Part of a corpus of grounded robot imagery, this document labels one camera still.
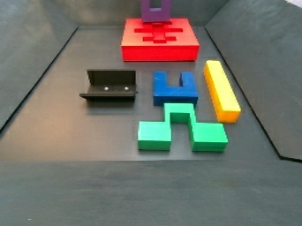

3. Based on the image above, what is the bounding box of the purple U-shaped block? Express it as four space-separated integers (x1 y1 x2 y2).
140 0 171 22

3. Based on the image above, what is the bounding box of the red puzzle board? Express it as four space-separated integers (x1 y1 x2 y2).
120 18 199 62

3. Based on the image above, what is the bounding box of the green zigzag block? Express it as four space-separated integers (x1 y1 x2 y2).
137 103 228 152

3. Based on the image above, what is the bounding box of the blue U-shaped block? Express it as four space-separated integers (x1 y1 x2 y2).
153 71 197 106

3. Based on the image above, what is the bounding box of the yellow long bar block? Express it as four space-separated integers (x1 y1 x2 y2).
204 60 240 123

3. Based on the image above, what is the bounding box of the black angle bracket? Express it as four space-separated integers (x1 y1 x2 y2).
79 69 136 102

